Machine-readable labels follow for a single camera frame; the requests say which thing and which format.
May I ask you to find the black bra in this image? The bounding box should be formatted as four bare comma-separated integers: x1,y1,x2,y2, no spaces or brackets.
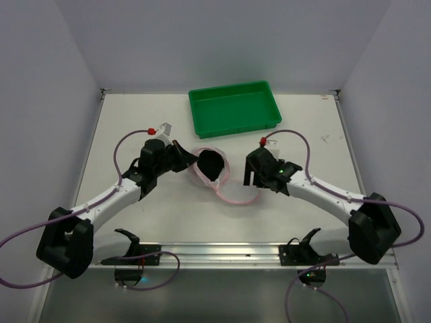
197,149,225,182

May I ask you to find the white pink mesh laundry bag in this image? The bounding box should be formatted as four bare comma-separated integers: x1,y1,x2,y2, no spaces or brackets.
187,147,260,205

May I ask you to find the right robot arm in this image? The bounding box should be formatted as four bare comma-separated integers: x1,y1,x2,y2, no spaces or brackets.
244,147,401,265

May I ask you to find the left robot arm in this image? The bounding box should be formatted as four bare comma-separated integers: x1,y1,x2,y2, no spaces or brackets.
36,139,198,279

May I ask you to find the green plastic tray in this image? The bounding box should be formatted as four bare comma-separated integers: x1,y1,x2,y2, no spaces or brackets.
188,81,282,139

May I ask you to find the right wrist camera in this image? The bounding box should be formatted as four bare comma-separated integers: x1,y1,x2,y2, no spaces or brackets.
259,137,280,159

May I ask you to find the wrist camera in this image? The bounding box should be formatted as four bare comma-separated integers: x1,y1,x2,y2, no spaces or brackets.
259,137,280,159
155,122,172,146

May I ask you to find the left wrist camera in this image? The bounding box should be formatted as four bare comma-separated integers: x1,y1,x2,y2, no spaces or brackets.
155,122,172,146

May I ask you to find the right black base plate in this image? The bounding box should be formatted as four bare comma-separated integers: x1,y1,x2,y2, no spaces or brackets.
278,228,340,266

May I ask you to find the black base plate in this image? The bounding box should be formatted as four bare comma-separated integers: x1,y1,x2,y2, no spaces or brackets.
94,229,162,266
278,228,340,266

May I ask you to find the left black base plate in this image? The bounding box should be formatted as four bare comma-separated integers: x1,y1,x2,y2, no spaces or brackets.
94,229,162,266

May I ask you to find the aluminium mounting rail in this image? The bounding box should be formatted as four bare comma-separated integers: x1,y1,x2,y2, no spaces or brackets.
42,242,398,270

